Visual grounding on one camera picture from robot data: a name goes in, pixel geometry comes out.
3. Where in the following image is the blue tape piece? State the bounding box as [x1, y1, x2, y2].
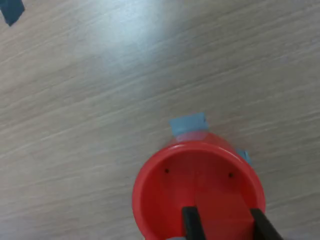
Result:
[169, 112, 210, 138]
[236, 147, 252, 166]

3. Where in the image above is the red plastic cup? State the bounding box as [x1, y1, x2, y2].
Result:
[131, 131, 266, 240]

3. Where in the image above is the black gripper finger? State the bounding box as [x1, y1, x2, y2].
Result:
[181, 205, 206, 240]
[249, 208, 286, 240]

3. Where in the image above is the black tape strip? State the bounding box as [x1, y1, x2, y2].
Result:
[0, 0, 26, 27]

